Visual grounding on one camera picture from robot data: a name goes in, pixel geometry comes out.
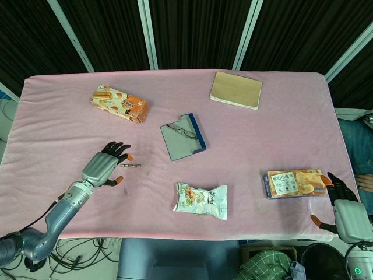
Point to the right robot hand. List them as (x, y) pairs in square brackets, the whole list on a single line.
[(351, 217)]

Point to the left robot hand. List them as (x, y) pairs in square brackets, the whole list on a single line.
[(97, 167)]

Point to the magnetic bead chain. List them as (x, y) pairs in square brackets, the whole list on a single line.
[(131, 166)]

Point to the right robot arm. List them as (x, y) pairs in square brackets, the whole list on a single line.
[(360, 262)]

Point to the bystander hand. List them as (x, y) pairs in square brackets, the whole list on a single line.
[(366, 183)]

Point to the black trash bin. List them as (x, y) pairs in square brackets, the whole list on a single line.
[(323, 262)]

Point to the blue snack box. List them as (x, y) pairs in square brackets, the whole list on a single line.
[(294, 183)]

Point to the orange biscuit box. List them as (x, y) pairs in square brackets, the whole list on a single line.
[(116, 103)]

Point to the bystander leg in jeans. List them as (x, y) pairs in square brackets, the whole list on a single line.
[(357, 143)]

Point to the blue open glasses case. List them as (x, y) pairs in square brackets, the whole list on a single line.
[(180, 146)]

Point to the thin-framed eyeglasses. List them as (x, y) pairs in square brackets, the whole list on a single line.
[(190, 135)]

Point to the green plaid cloth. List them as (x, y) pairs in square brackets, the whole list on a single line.
[(262, 266)]

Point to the white green snack bag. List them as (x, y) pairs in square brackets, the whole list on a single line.
[(201, 201)]

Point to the pink table cloth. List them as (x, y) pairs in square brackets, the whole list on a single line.
[(247, 140)]

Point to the pale partition post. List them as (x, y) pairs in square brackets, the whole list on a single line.
[(247, 32), (349, 49), (73, 38), (148, 35)]

